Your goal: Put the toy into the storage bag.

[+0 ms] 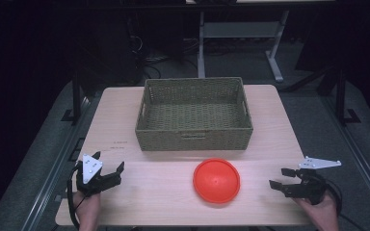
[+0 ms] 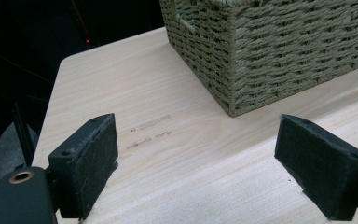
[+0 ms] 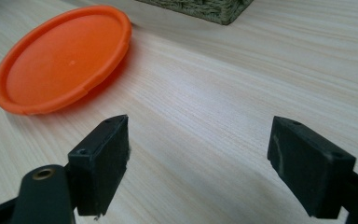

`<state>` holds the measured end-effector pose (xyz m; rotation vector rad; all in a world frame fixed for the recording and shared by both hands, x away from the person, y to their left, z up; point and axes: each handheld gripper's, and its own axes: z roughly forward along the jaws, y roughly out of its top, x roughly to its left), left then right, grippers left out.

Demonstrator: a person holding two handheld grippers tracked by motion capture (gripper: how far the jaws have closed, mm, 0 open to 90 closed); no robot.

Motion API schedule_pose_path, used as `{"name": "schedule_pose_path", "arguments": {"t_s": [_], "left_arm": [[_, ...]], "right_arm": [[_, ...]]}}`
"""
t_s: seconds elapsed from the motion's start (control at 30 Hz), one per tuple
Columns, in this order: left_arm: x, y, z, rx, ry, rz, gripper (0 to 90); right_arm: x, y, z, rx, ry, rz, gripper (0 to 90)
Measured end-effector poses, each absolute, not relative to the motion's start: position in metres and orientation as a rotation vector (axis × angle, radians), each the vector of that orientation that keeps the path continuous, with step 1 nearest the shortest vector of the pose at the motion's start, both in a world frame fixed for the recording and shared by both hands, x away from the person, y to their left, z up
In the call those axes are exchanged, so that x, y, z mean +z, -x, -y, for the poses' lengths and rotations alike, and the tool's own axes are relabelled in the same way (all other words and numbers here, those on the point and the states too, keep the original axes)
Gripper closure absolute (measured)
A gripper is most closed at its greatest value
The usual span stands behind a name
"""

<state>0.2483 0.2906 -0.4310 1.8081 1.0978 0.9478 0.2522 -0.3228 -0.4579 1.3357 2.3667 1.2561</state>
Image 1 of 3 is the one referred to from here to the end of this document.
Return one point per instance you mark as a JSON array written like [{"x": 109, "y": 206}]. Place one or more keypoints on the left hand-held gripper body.
[{"x": 90, "y": 171}]

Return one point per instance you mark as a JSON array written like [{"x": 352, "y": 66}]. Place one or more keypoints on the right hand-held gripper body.
[{"x": 311, "y": 187}]

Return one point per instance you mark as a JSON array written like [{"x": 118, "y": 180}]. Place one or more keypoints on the red round plate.
[{"x": 216, "y": 180}]

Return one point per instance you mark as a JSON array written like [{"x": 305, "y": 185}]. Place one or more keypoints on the green woven basket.
[{"x": 192, "y": 115}]

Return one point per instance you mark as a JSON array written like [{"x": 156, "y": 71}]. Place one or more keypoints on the person's right hand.
[{"x": 324, "y": 211}]

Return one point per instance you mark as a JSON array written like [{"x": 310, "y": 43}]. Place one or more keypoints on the person's left hand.
[{"x": 88, "y": 207}]

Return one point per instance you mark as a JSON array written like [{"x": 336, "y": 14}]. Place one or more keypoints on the black metal stand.
[
  {"x": 342, "y": 96},
  {"x": 76, "y": 96}
]

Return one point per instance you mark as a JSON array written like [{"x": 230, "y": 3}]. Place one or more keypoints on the aluminium floor rail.
[
  {"x": 359, "y": 160},
  {"x": 51, "y": 179}
]

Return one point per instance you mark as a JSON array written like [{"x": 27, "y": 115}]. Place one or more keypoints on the grey metal desk frame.
[{"x": 237, "y": 29}]

